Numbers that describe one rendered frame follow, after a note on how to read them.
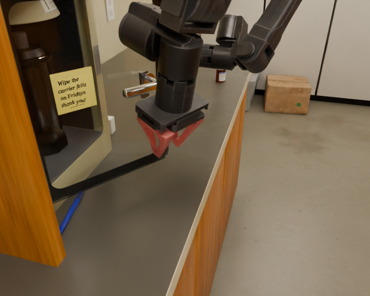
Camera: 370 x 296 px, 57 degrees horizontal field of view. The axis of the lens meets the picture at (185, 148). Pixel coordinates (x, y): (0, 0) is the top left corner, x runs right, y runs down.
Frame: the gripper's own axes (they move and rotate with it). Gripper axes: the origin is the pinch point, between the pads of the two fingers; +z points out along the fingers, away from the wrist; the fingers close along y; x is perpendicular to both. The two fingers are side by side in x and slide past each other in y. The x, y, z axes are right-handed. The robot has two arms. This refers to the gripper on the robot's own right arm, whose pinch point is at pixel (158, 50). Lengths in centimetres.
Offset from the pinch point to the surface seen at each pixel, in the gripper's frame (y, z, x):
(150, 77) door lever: 1.1, -5.8, 20.0
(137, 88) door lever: 1.4, -5.9, 26.6
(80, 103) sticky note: -0.5, 3.5, 31.6
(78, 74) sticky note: 4.8, 3.3, 31.0
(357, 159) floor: -124, -97, -163
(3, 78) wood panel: 10.9, 2.3, 48.5
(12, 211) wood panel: -13, 8, 50
